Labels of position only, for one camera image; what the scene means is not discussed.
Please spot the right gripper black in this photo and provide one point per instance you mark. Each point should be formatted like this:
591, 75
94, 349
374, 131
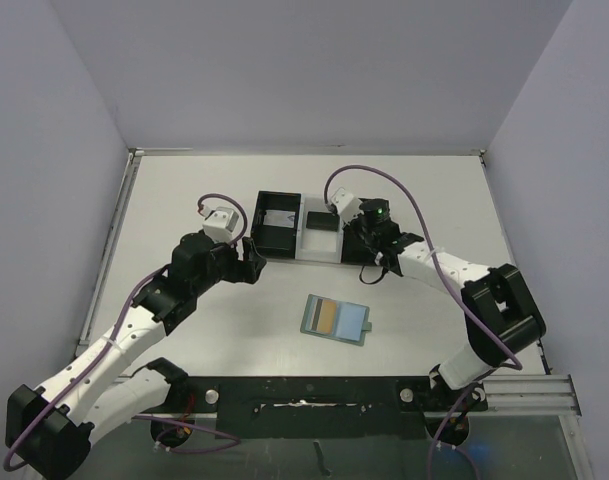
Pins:
359, 240

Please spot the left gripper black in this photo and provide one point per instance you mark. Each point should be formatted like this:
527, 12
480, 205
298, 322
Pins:
242, 262

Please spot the green leather card holder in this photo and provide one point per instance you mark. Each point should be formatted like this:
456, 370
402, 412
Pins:
351, 326

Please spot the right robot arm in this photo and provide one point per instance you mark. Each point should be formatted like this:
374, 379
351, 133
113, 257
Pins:
503, 325

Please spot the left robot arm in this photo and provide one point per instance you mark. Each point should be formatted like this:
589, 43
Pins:
53, 427

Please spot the black card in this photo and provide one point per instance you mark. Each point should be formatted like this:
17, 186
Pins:
322, 221

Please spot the silver blue card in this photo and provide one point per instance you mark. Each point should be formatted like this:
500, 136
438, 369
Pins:
280, 219

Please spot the black right bin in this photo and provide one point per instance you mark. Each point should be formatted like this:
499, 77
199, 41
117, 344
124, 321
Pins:
377, 206

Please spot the black bin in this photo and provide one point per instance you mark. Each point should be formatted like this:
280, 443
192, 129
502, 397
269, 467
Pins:
377, 206
274, 242

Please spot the black left bin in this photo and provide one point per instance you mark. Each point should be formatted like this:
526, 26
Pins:
274, 242

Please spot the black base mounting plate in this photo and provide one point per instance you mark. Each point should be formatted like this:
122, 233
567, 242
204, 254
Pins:
296, 407

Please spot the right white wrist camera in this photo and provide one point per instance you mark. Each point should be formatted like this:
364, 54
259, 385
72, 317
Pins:
345, 205

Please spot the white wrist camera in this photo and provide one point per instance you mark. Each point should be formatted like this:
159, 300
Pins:
219, 223
345, 205

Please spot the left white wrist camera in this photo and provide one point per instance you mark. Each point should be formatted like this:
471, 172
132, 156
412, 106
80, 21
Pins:
219, 223

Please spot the aluminium front rail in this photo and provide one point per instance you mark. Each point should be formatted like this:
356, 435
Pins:
534, 395

